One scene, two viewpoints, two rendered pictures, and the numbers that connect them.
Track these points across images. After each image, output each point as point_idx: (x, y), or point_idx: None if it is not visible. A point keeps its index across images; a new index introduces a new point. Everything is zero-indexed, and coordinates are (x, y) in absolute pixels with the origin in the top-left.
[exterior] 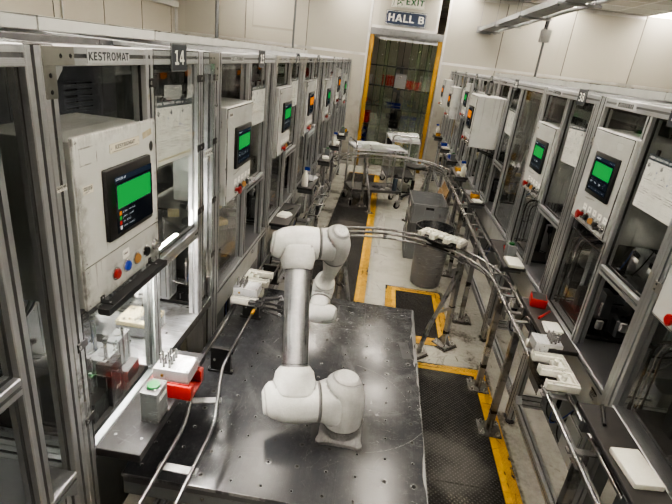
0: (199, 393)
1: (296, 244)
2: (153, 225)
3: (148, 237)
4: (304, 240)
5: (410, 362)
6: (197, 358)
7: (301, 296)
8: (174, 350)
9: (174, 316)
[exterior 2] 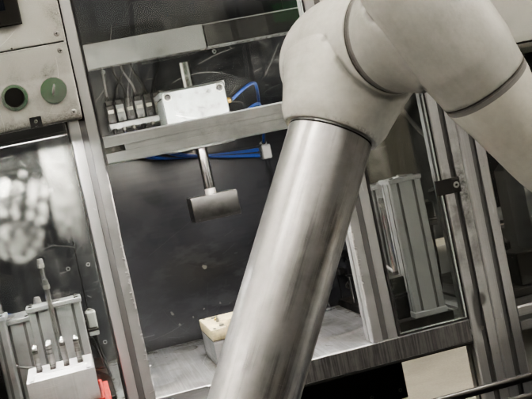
0: None
1: (297, 42)
2: (44, 47)
3: (24, 70)
4: (313, 23)
5: None
6: (89, 368)
7: (274, 207)
8: (203, 389)
9: (330, 342)
